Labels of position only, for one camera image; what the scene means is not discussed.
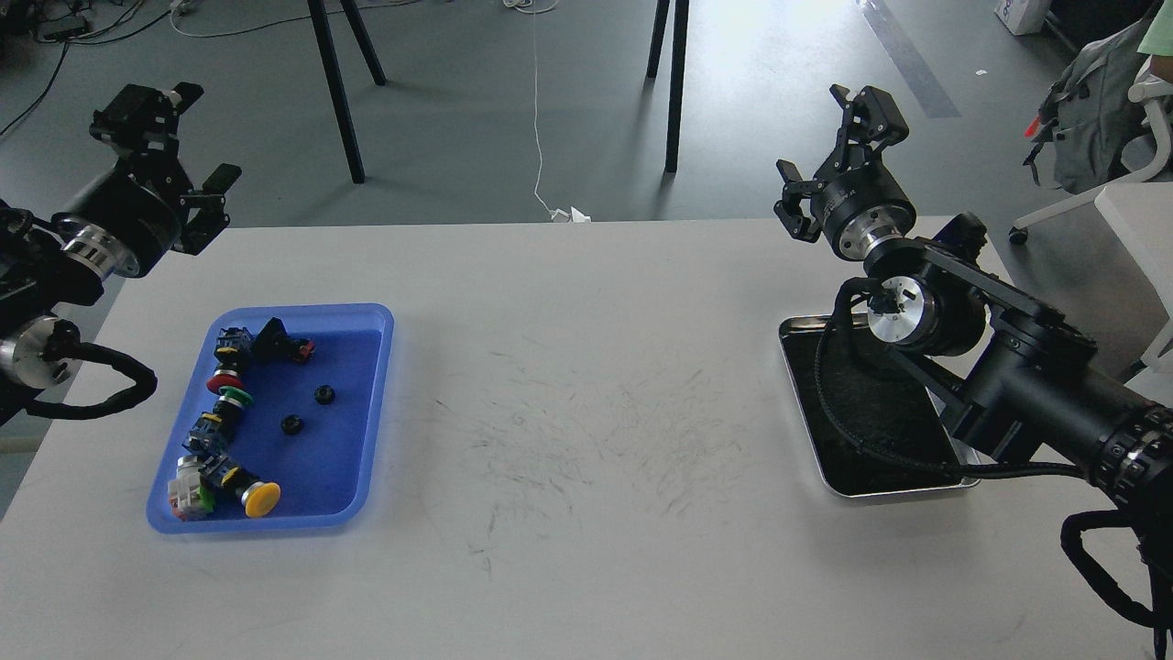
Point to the yellow push button switch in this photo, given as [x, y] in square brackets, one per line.
[257, 497]

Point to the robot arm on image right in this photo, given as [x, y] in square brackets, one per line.
[1014, 378]

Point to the red push button switch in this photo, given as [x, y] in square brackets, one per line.
[233, 354]

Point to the small black gear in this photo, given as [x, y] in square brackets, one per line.
[324, 394]
[291, 425]

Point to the black red connector part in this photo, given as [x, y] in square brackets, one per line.
[274, 344]

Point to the image-left gripper finger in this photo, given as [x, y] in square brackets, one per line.
[202, 212]
[141, 124]

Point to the black tripod legs right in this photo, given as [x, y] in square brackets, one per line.
[674, 14]

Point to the silver metal tray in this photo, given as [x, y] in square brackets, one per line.
[875, 400]

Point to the image-right gripper finger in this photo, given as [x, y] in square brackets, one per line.
[789, 209]
[871, 122]

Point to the white office chair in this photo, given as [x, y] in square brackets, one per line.
[1144, 158]

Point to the grey backpack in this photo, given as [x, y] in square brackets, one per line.
[1086, 115]

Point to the blue black switch body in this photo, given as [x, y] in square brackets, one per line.
[208, 436]

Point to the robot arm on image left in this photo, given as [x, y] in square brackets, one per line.
[42, 269]

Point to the green push button switch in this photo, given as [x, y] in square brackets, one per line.
[231, 405]

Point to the blue plastic tray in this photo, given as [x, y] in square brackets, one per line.
[323, 472]

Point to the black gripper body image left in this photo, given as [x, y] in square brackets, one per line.
[140, 208]

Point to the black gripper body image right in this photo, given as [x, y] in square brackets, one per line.
[859, 205]

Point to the white green connector block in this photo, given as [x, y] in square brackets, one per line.
[190, 500]

